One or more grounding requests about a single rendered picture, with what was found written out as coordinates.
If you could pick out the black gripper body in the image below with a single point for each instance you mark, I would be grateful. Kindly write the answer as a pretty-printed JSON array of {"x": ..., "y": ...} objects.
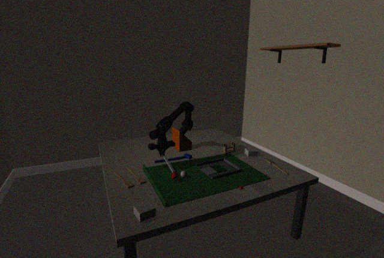
[{"x": 152, "y": 146}]

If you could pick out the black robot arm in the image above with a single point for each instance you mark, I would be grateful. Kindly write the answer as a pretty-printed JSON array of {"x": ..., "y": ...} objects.
[{"x": 167, "y": 121}]

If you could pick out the blue golf putter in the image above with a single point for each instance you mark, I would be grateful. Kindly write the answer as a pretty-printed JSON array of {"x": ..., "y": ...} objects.
[{"x": 188, "y": 156}]

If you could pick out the green rectangular mat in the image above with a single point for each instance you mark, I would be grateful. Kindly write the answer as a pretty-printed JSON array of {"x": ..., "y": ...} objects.
[{"x": 196, "y": 184}]

